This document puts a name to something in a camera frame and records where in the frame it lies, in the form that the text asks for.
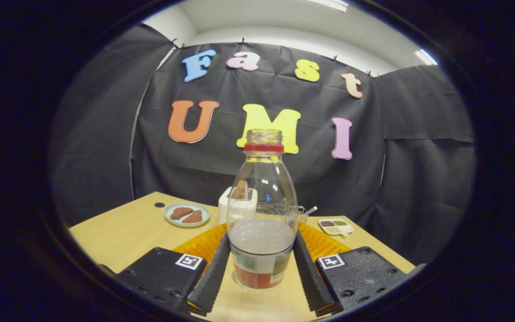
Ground wooden table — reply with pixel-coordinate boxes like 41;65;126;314
69;191;416;322

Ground cream toaster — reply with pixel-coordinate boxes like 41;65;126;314
218;186;258;225

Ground clear plastic juice bottle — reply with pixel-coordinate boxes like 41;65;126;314
226;129;299;291

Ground small ceiling light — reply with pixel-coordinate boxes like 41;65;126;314
415;48;439;66

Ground pale green plate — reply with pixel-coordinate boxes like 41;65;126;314
164;203;211;228

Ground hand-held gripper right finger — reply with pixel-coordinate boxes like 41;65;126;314
292;222;421;317

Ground long ceiling light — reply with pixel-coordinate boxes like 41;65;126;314
311;0;350;12

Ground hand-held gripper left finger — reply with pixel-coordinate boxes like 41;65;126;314
106;222;231;316

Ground small metal wire rack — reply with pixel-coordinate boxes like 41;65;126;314
297;206;318;224

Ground white divided spice tray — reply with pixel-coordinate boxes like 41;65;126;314
318;218;355;236

